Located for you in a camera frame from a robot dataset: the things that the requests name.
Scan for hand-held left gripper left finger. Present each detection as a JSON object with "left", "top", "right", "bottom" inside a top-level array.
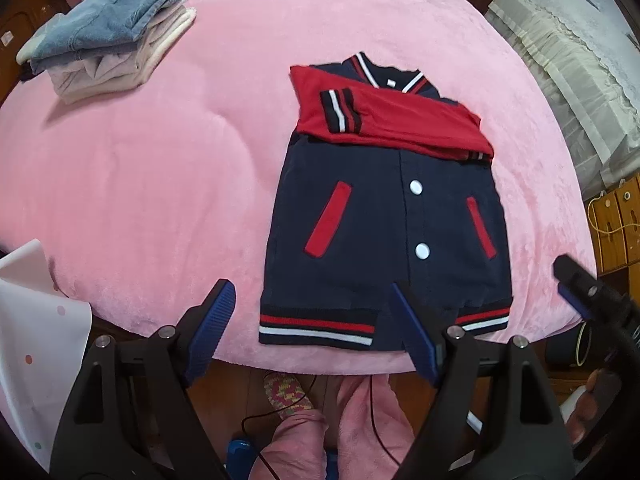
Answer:
[{"left": 50, "top": 278, "right": 237, "bottom": 480}]

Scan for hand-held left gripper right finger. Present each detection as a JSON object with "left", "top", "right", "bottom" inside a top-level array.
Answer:
[{"left": 389, "top": 281, "right": 577, "bottom": 480}]

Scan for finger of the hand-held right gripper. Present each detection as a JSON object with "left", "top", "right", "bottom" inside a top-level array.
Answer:
[{"left": 552, "top": 254, "right": 640, "bottom": 347}]

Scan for navy and red baseball jacket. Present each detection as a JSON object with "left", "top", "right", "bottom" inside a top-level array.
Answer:
[{"left": 258, "top": 51, "right": 514, "bottom": 352}]

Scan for person's right hand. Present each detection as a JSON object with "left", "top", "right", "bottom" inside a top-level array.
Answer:
[{"left": 567, "top": 367, "right": 623, "bottom": 448}]

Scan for wooden drawer cabinet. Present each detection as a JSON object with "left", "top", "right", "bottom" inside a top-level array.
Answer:
[{"left": 584, "top": 172, "right": 640, "bottom": 277}]

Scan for multicoloured knitted sock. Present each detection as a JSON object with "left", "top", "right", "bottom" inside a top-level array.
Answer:
[{"left": 263, "top": 372, "right": 315, "bottom": 422}]

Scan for person's pink trouser legs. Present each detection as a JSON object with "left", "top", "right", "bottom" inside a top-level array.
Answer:
[{"left": 240, "top": 373, "right": 396, "bottom": 480}]

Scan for person's pink trouser leg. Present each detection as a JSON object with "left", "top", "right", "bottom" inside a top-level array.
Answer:
[
  {"left": 334, "top": 372, "right": 417, "bottom": 480},
  {"left": 249, "top": 406, "right": 327, "bottom": 480}
]

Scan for blue slipper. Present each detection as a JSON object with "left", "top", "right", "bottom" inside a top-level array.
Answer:
[{"left": 227, "top": 437, "right": 262, "bottom": 470}]

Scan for pink fleece blanket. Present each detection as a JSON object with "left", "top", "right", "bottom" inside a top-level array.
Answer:
[{"left": 0, "top": 0, "right": 599, "bottom": 377}]

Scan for white polka dot sheet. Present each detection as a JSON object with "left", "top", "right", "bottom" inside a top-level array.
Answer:
[{"left": 0, "top": 238, "right": 94, "bottom": 472}]

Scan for white lace furniture cover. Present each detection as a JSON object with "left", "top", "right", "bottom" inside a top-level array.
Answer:
[{"left": 487, "top": 0, "right": 640, "bottom": 202}]

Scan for folded beige garment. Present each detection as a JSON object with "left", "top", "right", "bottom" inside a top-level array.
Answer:
[{"left": 49, "top": 4, "right": 197, "bottom": 106}]

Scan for folded blue-grey garment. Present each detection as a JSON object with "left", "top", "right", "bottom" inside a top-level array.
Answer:
[{"left": 16, "top": 0, "right": 184, "bottom": 75}]

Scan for wooden headboard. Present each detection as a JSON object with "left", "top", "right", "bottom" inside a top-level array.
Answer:
[{"left": 0, "top": 0, "right": 57, "bottom": 107}]

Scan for yellow cable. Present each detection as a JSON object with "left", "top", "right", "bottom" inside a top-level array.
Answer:
[{"left": 586, "top": 194, "right": 627, "bottom": 237}]

